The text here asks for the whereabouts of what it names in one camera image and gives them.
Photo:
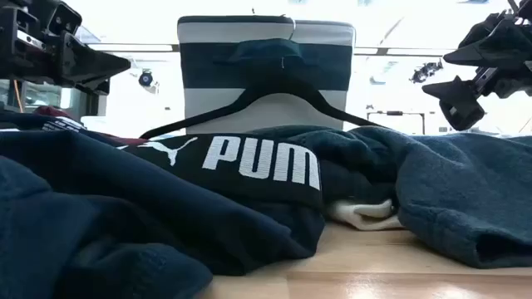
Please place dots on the navy dotted boxer shorts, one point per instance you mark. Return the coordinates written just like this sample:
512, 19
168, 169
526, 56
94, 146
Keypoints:
457, 187

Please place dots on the black background rack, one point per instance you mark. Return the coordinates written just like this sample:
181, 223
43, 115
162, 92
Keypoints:
395, 113

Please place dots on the white cloth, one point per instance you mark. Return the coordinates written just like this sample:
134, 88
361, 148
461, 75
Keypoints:
365, 218

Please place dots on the navy white striped fabric bin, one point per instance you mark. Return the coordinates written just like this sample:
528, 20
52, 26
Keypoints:
232, 33

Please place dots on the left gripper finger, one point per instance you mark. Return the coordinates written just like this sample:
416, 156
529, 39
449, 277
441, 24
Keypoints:
99, 88
89, 64

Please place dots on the black Puma underwear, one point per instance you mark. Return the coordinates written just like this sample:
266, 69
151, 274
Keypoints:
187, 216

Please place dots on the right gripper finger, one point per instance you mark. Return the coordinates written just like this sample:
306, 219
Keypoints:
494, 47
459, 106

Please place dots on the black round background device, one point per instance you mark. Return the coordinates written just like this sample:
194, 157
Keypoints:
145, 78

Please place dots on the black clothes hanger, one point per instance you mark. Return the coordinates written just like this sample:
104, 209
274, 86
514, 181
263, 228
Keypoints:
332, 110

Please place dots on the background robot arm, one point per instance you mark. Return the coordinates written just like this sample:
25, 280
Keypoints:
426, 71

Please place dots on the maroon cloth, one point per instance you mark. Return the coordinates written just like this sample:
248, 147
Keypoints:
52, 111

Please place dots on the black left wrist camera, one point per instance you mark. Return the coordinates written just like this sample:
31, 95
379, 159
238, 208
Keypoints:
64, 18

